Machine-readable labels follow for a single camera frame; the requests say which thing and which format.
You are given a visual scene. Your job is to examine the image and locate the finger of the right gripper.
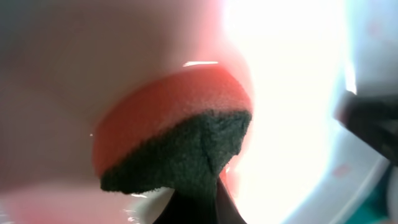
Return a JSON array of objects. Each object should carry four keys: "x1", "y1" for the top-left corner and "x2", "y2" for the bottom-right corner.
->
[{"x1": 334, "y1": 91, "x2": 397, "y2": 166}]

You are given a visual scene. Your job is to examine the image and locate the orange and green sponge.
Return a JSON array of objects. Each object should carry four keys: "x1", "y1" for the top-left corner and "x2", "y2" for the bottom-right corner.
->
[{"x1": 93, "y1": 65, "x2": 252, "y2": 194}]

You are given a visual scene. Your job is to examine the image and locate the light blue plate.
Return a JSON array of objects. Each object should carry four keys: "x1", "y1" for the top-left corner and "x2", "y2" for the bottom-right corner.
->
[{"x1": 1, "y1": 0, "x2": 397, "y2": 224}]

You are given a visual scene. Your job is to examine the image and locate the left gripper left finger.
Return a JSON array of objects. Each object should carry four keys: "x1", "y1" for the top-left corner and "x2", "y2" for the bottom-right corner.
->
[{"x1": 154, "y1": 186, "x2": 215, "y2": 224}]

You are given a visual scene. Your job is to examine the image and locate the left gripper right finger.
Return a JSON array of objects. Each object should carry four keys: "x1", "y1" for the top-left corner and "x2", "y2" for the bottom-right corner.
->
[{"x1": 215, "y1": 178, "x2": 246, "y2": 224}]

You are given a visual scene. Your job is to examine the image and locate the teal plastic tray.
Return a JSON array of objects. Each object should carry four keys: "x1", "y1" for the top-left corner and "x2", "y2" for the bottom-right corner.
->
[{"x1": 345, "y1": 167, "x2": 392, "y2": 224}]

